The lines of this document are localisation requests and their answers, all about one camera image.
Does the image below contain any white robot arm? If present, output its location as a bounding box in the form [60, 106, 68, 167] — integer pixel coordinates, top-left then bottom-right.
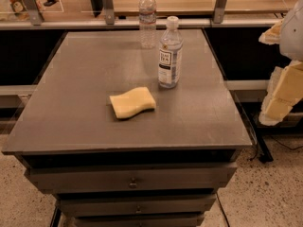
[258, 0, 303, 126]

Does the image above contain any yellow sponge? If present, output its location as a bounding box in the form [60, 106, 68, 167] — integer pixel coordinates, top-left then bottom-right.
[110, 87, 156, 119]

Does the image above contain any grey drawer cabinet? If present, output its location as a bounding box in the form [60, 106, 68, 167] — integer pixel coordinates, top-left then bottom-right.
[4, 29, 251, 227]

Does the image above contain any clear tea bottle white label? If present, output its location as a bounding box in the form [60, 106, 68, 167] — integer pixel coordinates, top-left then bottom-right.
[158, 16, 184, 89]

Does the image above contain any clear water bottle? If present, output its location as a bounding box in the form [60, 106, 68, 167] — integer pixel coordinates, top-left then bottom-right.
[138, 0, 156, 49]

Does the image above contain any bottom drawer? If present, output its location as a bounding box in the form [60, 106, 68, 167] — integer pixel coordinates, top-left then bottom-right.
[75, 213, 205, 227]

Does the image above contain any small black object on shelf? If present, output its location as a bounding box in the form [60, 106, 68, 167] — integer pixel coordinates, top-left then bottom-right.
[44, 0, 58, 7]

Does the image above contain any wooden shelf counter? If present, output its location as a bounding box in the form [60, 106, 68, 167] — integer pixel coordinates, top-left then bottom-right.
[0, 0, 299, 30]

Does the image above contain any top drawer with handle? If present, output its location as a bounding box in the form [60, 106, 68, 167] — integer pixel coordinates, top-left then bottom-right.
[27, 163, 237, 194]

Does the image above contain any drawer with handle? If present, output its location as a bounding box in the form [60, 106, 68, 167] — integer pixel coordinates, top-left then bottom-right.
[58, 194, 215, 217]
[27, 163, 237, 194]

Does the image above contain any middle drawer with handle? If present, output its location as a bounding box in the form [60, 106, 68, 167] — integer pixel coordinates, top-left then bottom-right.
[58, 194, 215, 217]

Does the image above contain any black floor cable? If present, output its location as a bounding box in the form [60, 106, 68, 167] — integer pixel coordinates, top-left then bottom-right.
[268, 133, 303, 152]

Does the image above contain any middle metal bracket post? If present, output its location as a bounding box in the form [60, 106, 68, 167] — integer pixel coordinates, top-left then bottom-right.
[102, 0, 115, 25]

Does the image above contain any metal bracket post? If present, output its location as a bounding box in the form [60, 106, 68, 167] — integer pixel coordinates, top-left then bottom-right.
[212, 0, 227, 24]
[23, 0, 44, 26]
[102, 0, 115, 25]

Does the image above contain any right metal bracket post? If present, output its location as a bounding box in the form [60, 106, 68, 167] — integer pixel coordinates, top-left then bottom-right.
[212, 0, 227, 24]

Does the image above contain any left metal bracket post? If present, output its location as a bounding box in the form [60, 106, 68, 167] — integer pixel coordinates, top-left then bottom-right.
[23, 0, 44, 26]

